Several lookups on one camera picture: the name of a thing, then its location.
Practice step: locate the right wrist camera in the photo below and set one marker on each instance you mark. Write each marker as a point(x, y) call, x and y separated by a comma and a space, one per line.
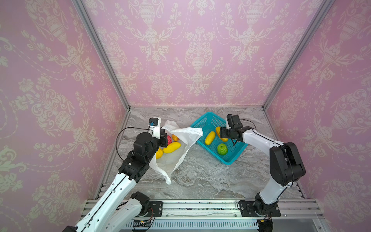
point(233, 122)

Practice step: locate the right aluminium corner post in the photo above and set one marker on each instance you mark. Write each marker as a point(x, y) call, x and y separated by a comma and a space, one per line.
point(299, 49)

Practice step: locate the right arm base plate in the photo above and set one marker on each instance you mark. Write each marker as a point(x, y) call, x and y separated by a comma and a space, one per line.
point(249, 208)

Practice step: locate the aluminium front rail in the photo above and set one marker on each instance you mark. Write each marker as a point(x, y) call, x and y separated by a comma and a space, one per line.
point(223, 214)

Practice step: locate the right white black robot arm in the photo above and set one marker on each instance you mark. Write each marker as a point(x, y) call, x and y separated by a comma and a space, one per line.
point(286, 166)

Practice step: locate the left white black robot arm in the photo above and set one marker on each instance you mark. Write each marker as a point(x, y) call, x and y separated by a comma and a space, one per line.
point(109, 214)

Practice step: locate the aluminium corner post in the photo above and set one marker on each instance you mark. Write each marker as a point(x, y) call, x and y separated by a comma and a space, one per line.
point(299, 49)
point(93, 34)

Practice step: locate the yellow lemon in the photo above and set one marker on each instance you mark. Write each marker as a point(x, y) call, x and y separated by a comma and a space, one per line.
point(159, 153)

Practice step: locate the green apple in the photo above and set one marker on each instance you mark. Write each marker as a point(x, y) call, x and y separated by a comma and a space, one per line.
point(222, 149)

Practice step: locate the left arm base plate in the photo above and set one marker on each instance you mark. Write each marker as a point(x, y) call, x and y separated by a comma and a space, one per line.
point(154, 209)

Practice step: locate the white plastic bag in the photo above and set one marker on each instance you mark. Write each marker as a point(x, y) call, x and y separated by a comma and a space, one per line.
point(168, 163)

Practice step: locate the peach orange fruit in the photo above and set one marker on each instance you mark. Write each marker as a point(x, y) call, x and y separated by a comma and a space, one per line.
point(175, 138)

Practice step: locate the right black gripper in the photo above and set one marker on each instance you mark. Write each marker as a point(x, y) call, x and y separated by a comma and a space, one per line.
point(223, 133)

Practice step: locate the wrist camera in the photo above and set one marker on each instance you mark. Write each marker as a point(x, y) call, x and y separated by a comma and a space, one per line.
point(233, 122)
point(154, 125)

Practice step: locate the left aluminium corner post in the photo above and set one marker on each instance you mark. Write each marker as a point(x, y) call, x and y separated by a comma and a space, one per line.
point(93, 34)

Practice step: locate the yellow banana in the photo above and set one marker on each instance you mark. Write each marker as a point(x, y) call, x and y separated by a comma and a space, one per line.
point(209, 138)

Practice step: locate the orange yellow mango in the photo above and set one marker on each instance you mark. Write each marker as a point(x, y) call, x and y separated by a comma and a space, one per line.
point(217, 130)

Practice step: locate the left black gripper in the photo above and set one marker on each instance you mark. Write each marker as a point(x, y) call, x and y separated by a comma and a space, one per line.
point(164, 138)

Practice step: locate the teal plastic basket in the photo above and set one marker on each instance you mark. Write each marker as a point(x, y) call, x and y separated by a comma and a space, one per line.
point(208, 123)

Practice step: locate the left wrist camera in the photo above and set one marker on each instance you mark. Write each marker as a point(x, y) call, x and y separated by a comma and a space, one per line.
point(154, 125)

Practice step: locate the red fruit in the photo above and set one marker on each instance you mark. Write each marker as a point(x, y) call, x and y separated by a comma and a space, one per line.
point(169, 140)

